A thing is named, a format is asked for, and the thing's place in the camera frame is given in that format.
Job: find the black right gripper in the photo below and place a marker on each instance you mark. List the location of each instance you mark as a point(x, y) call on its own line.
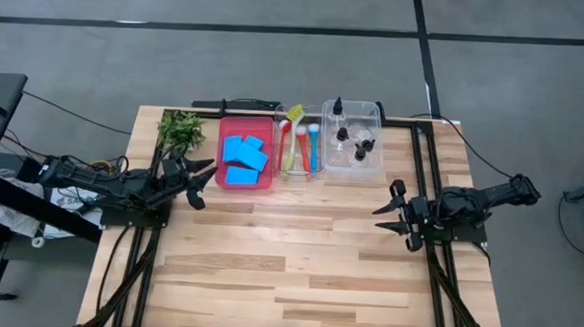
point(419, 212)

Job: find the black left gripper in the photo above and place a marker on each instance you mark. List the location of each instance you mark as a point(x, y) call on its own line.
point(173, 175)

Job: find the blue sponge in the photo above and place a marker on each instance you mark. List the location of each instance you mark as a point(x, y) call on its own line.
point(231, 149)
point(241, 176)
point(254, 140)
point(251, 157)

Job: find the red dish brush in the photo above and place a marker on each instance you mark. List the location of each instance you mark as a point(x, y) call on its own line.
point(284, 125)
point(301, 130)

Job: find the yellow-green dish brush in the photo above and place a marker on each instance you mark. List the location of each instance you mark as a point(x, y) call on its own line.
point(295, 112)

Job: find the blue dish brush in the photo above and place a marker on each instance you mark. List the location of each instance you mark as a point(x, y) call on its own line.
point(314, 129)

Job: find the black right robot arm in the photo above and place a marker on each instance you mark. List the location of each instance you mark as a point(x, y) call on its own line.
point(490, 196)

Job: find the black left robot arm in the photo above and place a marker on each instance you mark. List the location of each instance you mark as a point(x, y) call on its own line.
point(96, 180)

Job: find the red plastic bin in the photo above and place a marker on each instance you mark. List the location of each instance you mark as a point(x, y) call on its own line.
point(221, 177)

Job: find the green potted plant white pot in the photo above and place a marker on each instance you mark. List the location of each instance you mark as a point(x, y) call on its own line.
point(181, 132)

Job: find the narrow clear plastic bin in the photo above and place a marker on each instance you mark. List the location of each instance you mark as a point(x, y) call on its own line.
point(276, 147)

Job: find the large clear plastic bin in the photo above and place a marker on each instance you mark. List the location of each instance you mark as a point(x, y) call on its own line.
point(377, 118)

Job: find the white printed bag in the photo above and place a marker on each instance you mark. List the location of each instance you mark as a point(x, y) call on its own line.
point(61, 221)

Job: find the white tape roll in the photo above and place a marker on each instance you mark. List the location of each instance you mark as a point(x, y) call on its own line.
point(33, 242)

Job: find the gray crumpled bag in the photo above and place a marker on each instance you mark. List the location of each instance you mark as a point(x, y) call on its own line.
point(14, 216)

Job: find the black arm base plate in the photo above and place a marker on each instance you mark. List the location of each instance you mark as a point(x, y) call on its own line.
point(461, 235)
point(134, 220)

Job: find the black aluminium table frame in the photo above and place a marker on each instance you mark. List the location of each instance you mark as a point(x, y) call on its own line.
point(145, 276)

